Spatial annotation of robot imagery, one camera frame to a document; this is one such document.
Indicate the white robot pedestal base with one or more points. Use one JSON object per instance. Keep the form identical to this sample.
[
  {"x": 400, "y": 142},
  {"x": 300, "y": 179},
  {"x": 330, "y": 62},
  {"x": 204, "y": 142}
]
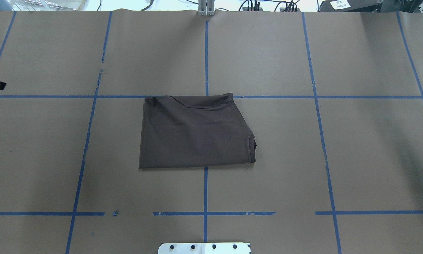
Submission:
[{"x": 205, "y": 248}]

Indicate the clear plastic bag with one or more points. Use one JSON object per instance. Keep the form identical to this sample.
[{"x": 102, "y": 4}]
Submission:
[{"x": 47, "y": 5}]

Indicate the brown paper table cover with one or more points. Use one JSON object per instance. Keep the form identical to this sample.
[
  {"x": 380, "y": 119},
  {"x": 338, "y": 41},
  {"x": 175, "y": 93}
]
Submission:
[{"x": 335, "y": 101}]

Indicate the aluminium frame post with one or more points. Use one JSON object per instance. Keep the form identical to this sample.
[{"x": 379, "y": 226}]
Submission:
[{"x": 206, "y": 8}]

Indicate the brown t-shirt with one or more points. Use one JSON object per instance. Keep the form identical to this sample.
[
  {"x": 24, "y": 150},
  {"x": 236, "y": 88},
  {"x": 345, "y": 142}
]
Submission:
[{"x": 194, "y": 131}]

